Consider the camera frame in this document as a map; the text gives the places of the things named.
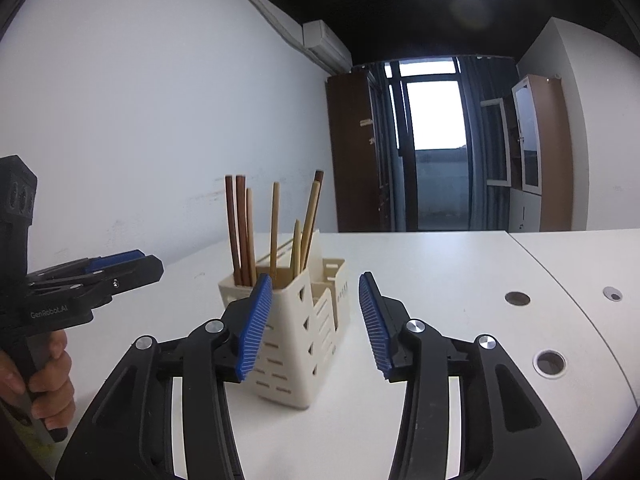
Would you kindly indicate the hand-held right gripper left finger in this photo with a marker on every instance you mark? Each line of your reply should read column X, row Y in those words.
column 256, row 327

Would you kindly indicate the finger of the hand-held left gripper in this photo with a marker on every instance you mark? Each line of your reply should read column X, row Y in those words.
column 115, row 259
column 140, row 270

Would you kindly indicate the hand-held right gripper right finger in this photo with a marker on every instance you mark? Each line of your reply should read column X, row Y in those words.
column 372, row 327

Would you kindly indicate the cream plastic utensil holder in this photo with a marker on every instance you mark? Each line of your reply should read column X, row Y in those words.
column 300, row 360

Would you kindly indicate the person's left hand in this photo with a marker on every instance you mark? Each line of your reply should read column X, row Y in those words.
column 52, row 375

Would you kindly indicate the dark blue curtain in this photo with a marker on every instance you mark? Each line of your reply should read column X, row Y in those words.
column 385, row 160
column 477, row 160

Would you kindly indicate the dark brown wooden cabinet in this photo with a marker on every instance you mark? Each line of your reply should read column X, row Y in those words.
column 352, row 160

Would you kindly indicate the glass balcony door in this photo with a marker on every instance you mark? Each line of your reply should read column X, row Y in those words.
column 435, row 110

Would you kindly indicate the brown cabinet with glass door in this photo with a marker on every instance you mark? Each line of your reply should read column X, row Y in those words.
column 555, row 160

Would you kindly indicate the white air conditioner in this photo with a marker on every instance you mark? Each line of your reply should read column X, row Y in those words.
column 325, row 45

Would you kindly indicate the white open window frame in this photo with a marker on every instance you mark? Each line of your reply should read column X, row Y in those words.
column 506, row 150

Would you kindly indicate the white wall pipe cover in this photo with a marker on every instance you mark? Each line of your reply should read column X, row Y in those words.
column 287, row 30

